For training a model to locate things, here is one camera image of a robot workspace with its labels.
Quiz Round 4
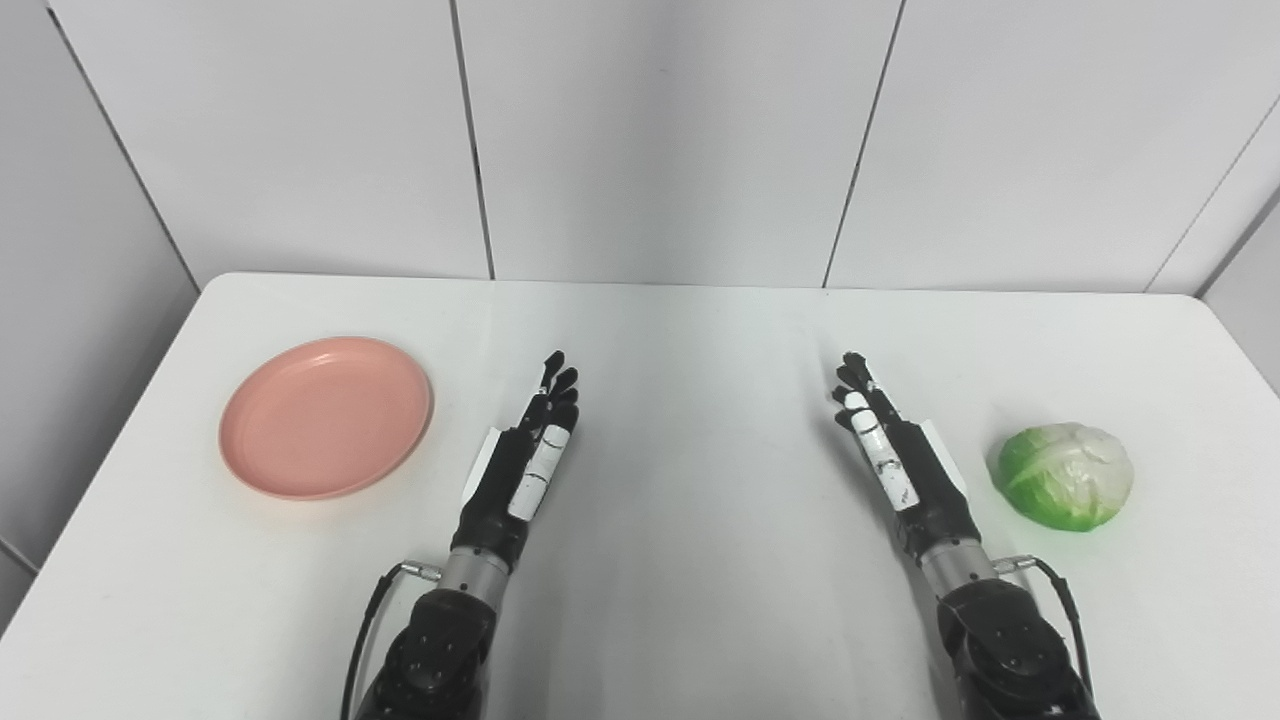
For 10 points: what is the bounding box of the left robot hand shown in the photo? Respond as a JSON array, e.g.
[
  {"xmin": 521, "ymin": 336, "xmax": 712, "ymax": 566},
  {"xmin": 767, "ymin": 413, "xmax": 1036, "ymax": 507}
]
[{"xmin": 450, "ymin": 350, "xmax": 581, "ymax": 572}]

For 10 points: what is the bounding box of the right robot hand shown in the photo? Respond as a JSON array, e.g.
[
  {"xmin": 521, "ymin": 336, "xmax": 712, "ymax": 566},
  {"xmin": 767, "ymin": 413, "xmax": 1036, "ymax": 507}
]
[{"xmin": 831, "ymin": 351, "xmax": 982, "ymax": 569}]

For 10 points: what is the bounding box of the green cabbage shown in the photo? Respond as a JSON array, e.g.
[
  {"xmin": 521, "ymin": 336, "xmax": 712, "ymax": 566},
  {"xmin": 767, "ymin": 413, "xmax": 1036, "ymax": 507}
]
[{"xmin": 996, "ymin": 422, "xmax": 1135, "ymax": 534}]

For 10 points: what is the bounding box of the pink plate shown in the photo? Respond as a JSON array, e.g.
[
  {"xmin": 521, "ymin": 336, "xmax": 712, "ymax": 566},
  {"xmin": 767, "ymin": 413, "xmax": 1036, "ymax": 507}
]
[{"xmin": 219, "ymin": 336, "xmax": 434, "ymax": 501}]

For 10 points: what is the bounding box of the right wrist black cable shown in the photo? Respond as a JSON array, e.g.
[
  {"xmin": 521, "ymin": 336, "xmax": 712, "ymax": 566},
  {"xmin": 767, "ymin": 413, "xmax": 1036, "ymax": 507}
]
[{"xmin": 992, "ymin": 555, "xmax": 1095, "ymax": 701}]

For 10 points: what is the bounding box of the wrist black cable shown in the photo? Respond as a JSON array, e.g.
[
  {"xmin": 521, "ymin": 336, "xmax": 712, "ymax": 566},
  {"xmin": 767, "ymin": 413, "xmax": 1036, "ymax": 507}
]
[
  {"xmin": 992, "ymin": 555, "xmax": 1095, "ymax": 701},
  {"xmin": 340, "ymin": 563, "xmax": 442, "ymax": 720}
]

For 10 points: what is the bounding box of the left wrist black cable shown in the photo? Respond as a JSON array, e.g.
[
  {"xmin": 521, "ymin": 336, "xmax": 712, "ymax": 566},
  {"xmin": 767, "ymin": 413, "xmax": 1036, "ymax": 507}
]
[{"xmin": 340, "ymin": 563, "xmax": 442, "ymax": 720}]

